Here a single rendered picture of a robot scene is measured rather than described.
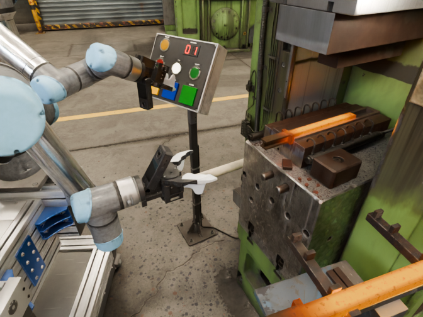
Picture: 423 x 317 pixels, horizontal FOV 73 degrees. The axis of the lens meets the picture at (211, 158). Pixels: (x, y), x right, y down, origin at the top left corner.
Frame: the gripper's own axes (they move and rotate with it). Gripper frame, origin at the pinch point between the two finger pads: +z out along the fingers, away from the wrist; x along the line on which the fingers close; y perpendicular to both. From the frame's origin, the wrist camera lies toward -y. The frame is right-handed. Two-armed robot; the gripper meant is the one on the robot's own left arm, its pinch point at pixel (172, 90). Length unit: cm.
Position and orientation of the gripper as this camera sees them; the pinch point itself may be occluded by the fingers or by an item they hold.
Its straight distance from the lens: 112.8
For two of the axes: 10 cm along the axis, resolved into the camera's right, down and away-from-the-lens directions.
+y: 3.0, -9.4, -1.7
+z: 5.1, 0.1, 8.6
